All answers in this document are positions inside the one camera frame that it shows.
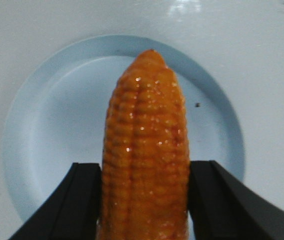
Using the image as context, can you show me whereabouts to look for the light blue round plate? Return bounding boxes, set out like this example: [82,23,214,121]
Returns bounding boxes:
[2,35,245,221]

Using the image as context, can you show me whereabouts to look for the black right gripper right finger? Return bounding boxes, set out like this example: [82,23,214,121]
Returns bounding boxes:
[188,160,284,240]

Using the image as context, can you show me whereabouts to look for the orange toy corn cob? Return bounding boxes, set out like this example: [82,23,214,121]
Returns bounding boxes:
[96,49,190,240]

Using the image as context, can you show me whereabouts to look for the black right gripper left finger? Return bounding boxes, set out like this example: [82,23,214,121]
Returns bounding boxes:
[11,163,101,240]

